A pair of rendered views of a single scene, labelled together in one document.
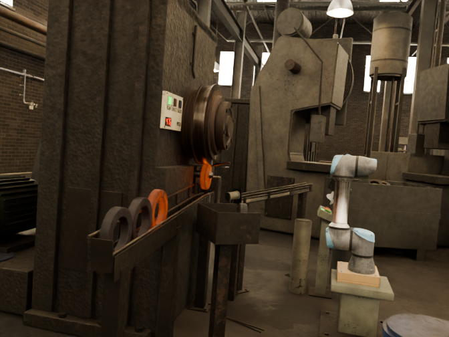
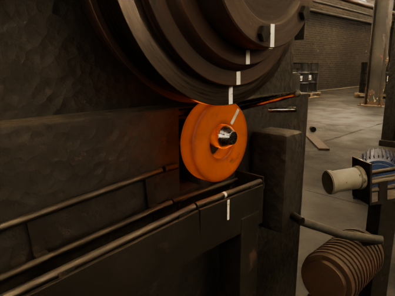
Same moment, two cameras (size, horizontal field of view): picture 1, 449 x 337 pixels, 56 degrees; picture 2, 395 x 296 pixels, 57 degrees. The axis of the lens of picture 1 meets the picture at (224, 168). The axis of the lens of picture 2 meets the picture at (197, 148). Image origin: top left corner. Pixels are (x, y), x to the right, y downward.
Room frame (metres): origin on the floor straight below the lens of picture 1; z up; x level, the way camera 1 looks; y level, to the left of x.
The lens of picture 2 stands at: (1.90, -0.22, 0.95)
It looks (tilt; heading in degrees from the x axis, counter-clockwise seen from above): 13 degrees down; 33
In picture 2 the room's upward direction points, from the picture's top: straight up
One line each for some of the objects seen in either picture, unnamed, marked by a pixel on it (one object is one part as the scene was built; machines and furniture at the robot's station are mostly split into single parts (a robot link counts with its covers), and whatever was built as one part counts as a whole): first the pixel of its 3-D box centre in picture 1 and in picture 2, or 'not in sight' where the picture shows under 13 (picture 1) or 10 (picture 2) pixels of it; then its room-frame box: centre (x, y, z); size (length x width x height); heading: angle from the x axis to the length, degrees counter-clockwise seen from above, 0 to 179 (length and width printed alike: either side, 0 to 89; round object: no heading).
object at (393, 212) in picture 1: (373, 214); not in sight; (4.59, -1.67, 0.39); 1.03 x 0.83 x 0.77; 93
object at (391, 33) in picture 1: (384, 108); not in sight; (10.61, -3.87, 2.25); 0.92 x 0.92 x 4.50
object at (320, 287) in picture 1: (323, 251); not in sight; (2.98, -0.76, 0.31); 0.24 x 0.16 x 0.62; 168
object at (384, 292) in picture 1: (359, 283); not in sight; (2.36, -0.82, 0.28); 0.32 x 0.32 x 0.04; 76
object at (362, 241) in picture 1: (362, 241); not in sight; (2.36, -0.81, 0.52); 0.13 x 0.12 x 0.14; 72
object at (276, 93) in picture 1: (309, 124); not in sight; (5.25, -1.00, 1.36); 1.37 x 1.17 x 2.71; 64
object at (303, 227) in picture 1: (300, 255); not in sight; (2.98, -0.59, 0.26); 0.12 x 0.12 x 0.52
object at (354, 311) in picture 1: (357, 309); not in sight; (2.36, -0.82, 0.13); 0.40 x 0.40 x 0.26; 76
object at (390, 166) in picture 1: (400, 190); not in sight; (6.08, -2.57, 0.55); 1.10 x 0.53 x 1.10; 8
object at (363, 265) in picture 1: (361, 261); not in sight; (2.36, -0.82, 0.41); 0.15 x 0.15 x 0.10
